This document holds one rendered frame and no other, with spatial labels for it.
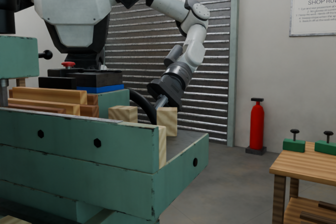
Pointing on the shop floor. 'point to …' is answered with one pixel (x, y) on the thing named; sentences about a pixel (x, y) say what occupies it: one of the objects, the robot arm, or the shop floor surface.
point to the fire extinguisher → (256, 129)
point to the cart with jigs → (287, 153)
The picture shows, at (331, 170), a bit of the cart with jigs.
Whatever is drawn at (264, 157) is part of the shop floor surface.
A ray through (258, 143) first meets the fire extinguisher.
